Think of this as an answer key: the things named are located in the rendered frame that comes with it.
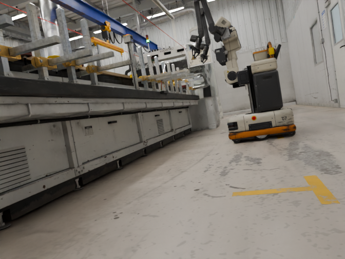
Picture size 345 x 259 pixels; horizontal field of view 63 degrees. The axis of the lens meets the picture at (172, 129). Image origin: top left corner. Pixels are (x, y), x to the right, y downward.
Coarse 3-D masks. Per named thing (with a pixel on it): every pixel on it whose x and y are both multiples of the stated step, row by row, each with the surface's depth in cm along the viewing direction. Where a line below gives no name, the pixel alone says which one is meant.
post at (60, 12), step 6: (60, 12) 169; (60, 18) 169; (60, 24) 170; (66, 24) 172; (60, 30) 170; (66, 30) 171; (66, 36) 170; (66, 42) 170; (66, 48) 170; (66, 54) 170; (72, 66) 172; (72, 72) 171; (72, 78) 171
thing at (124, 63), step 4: (128, 60) 191; (112, 64) 194; (116, 64) 194; (120, 64) 193; (124, 64) 192; (128, 64) 192; (100, 68) 197; (104, 68) 196; (108, 68) 196; (112, 68) 197; (76, 72) 203; (80, 72) 202; (84, 72) 201; (76, 76) 203; (80, 76) 204
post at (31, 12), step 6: (30, 6) 145; (30, 12) 145; (36, 12) 148; (30, 18) 146; (36, 18) 148; (30, 24) 146; (36, 24) 147; (30, 30) 146; (36, 30) 146; (36, 36) 146; (42, 48) 148; (36, 54) 147; (42, 54) 148; (42, 66) 147; (42, 72) 147
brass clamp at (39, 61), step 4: (32, 60) 145; (36, 60) 144; (40, 60) 144; (44, 60) 148; (32, 64) 145; (36, 64) 144; (40, 64) 145; (44, 64) 147; (48, 64) 150; (48, 68) 154; (52, 68) 155
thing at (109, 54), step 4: (104, 52) 168; (108, 52) 167; (112, 52) 168; (92, 56) 170; (96, 56) 170; (100, 56) 169; (104, 56) 168; (108, 56) 168; (112, 56) 168; (76, 60) 174; (80, 60) 173; (84, 60) 172; (88, 60) 171; (92, 60) 171; (96, 60) 171; (60, 64) 177; (76, 64) 174; (80, 64) 175; (56, 68) 178; (60, 68) 177; (64, 68) 179
